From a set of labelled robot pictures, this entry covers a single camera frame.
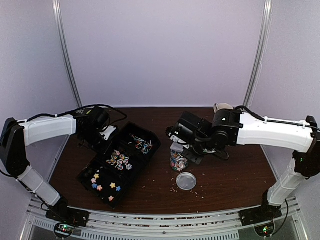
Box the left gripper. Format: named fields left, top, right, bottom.
left=80, top=128, right=114, bottom=156

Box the clear plastic jar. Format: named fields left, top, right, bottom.
left=170, top=148, right=189, bottom=172

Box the pile of swirl lollipops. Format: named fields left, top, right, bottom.
left=105, top=150, right=133, bottom=171

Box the black three-compartment candy tray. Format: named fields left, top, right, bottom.
left=77, top=122, right=161, bottom=209

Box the pile of stick candies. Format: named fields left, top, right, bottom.
left=130, top=134, right=153, bottom=155

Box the pile of star candies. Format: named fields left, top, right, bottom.
left=90, top=170, right=122, bottom=203

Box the metal scoop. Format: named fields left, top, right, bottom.
left=170, top=142, right=185, bottom=153

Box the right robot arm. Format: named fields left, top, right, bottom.
left=178, top=106, right=320, bottom=221

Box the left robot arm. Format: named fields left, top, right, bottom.
left=0, top=105, right=115, bottom=222

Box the patterned ceramic mug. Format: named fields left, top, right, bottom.
left=213, top=103, right=234, bottom=113

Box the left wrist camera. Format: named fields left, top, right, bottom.
left=100, top=125, right=119, bottom=141

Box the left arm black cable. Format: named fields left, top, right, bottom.
left=22, top=104, right=128, bottom=126

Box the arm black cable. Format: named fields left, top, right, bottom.
left=236, top=105, right=266, bottom=121
left=22, top=104, right=128, bottom=126

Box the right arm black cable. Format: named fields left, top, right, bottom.
left=236, top=105, right=266, bottom=121

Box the front aluminium rail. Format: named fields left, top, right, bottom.
left=18, top=197, right=309, bottom=240

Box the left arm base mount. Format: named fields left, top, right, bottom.
left=45, top=196, right=90, bottom=227

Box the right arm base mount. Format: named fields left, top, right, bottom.
left=238, top=198, right=282, bottom=226

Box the left aluminium frame post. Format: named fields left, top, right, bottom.
left=52, top=0, right=83, bottom=108

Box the aluminium frame post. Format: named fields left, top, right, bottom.
left=52, top=0, right=83, bottom=108
left=243, top=0, right=273, bottom=108

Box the right aluminium frame post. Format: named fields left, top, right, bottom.
left=243, top=0, right=273, bottom=108

